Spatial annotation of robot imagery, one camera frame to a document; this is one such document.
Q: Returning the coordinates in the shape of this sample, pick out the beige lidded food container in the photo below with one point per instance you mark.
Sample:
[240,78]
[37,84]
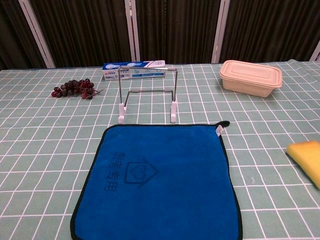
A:
[250,80]

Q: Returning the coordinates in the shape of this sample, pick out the blue white toothpaste box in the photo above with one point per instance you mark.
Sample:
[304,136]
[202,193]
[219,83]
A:
[135,74]

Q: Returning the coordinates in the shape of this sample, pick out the blue microfiber towel black trim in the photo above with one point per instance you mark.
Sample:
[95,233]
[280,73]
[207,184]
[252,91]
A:
[155,187]

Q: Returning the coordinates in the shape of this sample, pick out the dark red grape bunch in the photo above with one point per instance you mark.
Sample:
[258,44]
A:
[72,86]

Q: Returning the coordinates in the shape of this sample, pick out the yellow sponge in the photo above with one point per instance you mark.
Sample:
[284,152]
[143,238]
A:
[307,157]

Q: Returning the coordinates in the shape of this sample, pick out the green white checked tablecloth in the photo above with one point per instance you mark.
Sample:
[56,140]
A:
[37,150]

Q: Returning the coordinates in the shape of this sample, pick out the dark folding screen panel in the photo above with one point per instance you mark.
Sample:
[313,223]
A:
[175,30]
[270,25]
[82,30]
[10,30]

